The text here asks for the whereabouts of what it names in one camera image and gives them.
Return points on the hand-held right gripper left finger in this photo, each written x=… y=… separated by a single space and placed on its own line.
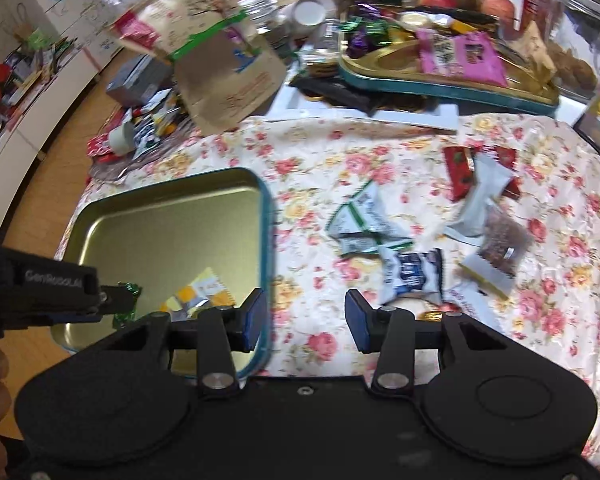
x=252 y=322

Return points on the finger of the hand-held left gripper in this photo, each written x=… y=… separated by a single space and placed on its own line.
x=116 y=302

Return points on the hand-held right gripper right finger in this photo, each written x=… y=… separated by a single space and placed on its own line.
x=356 y=322

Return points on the green foil candy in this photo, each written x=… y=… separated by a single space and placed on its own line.
x=137 y=290
x=375 y=27

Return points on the yellow orange snack packet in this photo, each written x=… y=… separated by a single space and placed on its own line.
x=200 y=291

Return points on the blue white milk candy packet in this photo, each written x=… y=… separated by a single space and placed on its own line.
x=410 y=275

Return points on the green white snack packet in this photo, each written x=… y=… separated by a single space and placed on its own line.
x=365 y=215
x=370 y=247

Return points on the gold foil candy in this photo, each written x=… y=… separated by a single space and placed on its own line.
x=432 y=315

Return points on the gold tin tray teal rim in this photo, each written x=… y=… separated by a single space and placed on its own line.
x=170 y=235

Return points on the white purple strip packet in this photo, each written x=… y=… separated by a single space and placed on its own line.
x=472 y=300

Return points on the clear packet brown snack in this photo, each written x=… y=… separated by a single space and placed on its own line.
x=500 y=235

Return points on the plain white snack packet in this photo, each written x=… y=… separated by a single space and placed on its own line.
x=480 y=200

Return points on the floral tablecloth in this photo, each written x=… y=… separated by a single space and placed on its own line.
x=320 y=185

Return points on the white tape roll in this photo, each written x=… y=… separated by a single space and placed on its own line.
x=121 y=139

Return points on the white cluttered counter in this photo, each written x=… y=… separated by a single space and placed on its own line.
x=25 y=125

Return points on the red snack packet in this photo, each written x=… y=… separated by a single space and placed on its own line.
x=457 y=172

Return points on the white foam tray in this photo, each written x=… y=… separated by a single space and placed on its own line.
x=420 y=117

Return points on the grey box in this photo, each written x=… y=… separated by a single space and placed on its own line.
x=137 y=80

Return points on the kraft paper bag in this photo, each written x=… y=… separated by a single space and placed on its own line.
x=230 y=85

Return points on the gold divided tin tray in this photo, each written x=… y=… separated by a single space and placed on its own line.
x=380 y=67

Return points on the clear cookie packet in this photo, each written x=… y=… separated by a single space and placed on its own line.
x=320 y=62

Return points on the beige bag red label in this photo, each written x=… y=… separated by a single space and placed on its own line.
x=137 y=30

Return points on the purple foil candy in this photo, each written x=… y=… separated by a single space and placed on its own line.
x=361 y=42
x=367 y=10

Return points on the pink snack packet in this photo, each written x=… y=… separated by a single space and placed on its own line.
x=460 y=57

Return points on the pale jelly cup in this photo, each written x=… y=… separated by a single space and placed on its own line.
x=416 y=19

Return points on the clear drinking glass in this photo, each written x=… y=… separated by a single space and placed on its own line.
x=265 y=12

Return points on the white mug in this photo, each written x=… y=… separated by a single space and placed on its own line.
x=308 y=15

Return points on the black yellow long packet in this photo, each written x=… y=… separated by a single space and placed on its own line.
x=460 y=20

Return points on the triangular cracker packet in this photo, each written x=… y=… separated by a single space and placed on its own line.
x=537 y=47

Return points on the brown kiwi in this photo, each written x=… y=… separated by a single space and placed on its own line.
x=467 y=0

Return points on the red can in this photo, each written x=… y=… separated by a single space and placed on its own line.
x=535 y=0

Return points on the large clear glass jar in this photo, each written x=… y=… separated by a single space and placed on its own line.
x=585 y=25

